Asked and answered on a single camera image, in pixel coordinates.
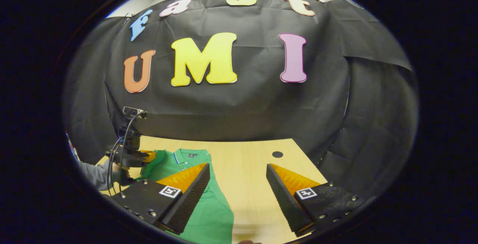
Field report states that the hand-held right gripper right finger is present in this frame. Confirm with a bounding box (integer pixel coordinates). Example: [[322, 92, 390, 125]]
[[266, 163, 375, 237]]

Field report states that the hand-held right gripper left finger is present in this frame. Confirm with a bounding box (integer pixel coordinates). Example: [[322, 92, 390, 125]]
[[111, 163, 211, 236]]

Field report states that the green T-shirt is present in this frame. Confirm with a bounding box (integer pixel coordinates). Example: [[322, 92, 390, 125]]
[[136, 148, 235, 244]]

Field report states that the blue and white strip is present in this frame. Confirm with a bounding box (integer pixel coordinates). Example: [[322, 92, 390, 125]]
[[66, 131, 80, 162]]

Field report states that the black backdrop cloth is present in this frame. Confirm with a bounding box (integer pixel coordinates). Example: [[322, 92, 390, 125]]
[[63, 0, 419, 200]]

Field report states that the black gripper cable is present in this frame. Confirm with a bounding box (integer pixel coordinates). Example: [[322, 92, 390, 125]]
[[107, 111, 146, 196]]

